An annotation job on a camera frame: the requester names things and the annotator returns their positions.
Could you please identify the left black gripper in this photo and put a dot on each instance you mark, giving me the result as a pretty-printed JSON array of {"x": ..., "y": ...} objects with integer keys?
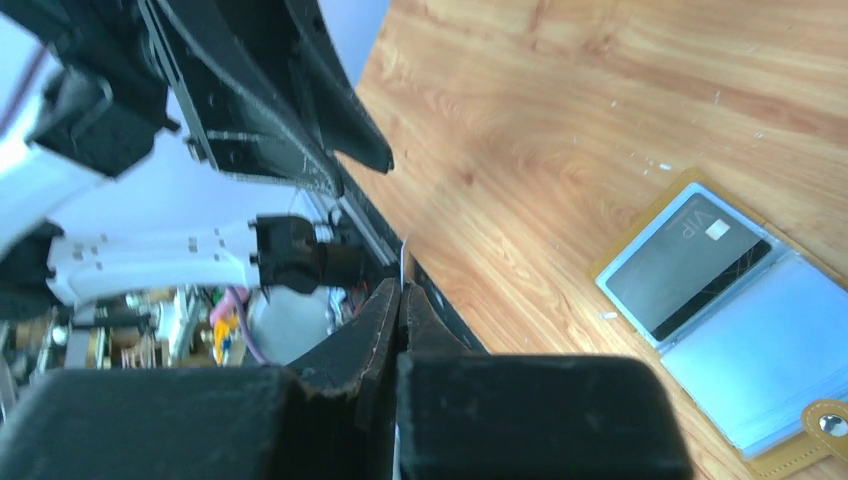
[{"x": 119, "y": 60}]

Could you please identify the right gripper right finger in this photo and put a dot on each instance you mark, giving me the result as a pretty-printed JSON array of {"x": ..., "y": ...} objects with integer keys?
[{"x": 465, "y": 415}]

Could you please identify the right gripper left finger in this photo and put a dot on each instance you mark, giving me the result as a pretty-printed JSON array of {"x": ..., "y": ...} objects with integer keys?
[{"x": 327, "y": 415}]

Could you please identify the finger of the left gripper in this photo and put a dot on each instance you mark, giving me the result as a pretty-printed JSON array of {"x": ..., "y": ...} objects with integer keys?
[{"x": 289, "y": 41}]

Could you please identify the black VIP card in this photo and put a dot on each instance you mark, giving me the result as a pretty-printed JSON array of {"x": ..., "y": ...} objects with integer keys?
[
  {"x": 686, "y": 259},
  {"x": 406, "y": 263}
]

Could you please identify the yellow leather card holder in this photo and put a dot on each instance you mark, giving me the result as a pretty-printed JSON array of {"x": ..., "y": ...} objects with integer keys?
[{"x": 766, "y": 363}]

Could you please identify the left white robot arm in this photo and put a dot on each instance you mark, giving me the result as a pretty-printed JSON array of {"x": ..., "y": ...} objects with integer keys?
[{"x": 162, "y": 147}]

